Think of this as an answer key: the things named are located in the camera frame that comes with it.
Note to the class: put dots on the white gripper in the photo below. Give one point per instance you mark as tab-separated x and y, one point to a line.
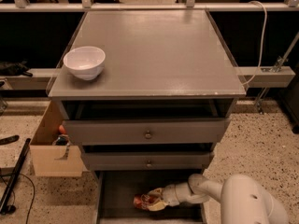
170	195

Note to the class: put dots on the red coke can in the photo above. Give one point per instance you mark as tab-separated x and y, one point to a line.
144	201

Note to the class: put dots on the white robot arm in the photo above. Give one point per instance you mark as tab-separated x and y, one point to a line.
243	200

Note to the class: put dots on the grey bottom drawer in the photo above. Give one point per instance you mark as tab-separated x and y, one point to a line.
117	189

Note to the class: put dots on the grey drawer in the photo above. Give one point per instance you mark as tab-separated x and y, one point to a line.
117	189
112	161
137	132

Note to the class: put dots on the grey middle drawer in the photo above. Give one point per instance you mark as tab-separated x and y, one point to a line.
112	161

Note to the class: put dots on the grey drawer cabinet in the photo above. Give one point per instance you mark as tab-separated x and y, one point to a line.
160	65

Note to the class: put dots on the grey top drawer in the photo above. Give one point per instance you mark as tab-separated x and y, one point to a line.
137	132

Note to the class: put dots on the cardboard box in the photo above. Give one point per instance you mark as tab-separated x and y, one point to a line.
48	158

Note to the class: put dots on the orange ball in box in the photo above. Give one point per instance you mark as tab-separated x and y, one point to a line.
61	129

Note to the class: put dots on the black pole stand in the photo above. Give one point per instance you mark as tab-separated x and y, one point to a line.
13	176

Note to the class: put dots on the white bowl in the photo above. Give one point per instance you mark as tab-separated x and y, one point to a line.
85	62

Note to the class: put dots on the black cloth bundle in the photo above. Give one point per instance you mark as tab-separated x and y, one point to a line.
14	69

